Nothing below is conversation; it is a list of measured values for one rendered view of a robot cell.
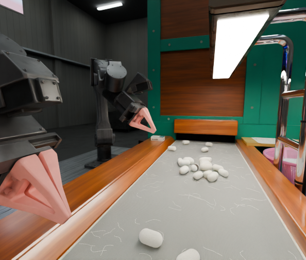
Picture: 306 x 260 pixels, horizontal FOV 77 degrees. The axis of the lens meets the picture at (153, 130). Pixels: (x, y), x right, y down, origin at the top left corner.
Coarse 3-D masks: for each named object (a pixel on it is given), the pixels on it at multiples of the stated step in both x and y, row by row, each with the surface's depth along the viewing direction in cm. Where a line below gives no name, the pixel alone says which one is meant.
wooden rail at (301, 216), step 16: (240, 144) 82; (256, 160) 58; (256, 176) 51; (272, 176) 46; (272, 192) 38; (288, 192) 37; (288, 208) 32; (304, 208) 32; (288, 224) 30; (304, 224) 27; (304, 240) 25
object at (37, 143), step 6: (54, 132) 26; (18, 138) 21; (24, 138) 22; (30, 138) 22; (36, 138) 23; (42, 138) 24; (48, 138) 25; (54, 138) 26; (60, 138) 26; (0, 144) 19; (36, 144) 23; (42, 144) 23; (48, 144) 25; (54, 144) 26; (0, 174) 22
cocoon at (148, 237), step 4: (140, 232) 27; (144, 232) 27; (148, 232) 27; (152, 232) 26; (156, 232) 26; (140, 236) 27; (144, 236) 26; (148, 236) 26; (152, 236) 26; (156, 236) 26; (160, 236) 26; (140, 240) 27; (144, 240) 26; (148, 240) 26; (152, 240) 26; (156, 240) 26; (160, 240) 26; (148, 244) 26; (152, 244) 26; (156, 244) 26; (160, 244) 26
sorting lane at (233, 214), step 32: (160, 160) 67; (224, 160) 67; (128, 192) 43; (160, 192) 43; (192, 192) 43; (224, 192) 43; (256, 192) 43; (96, 224) 31; (128, 224) 31; (160, 224) 31; (192, 224) 31; (224, 224) 31; (256, 224) 31; (64, 256) 25; (96, 256) 25; (128, 256) 25; (160, 256) 25; (224, 256) 25; (256, 256) 25; (288, 256) 25
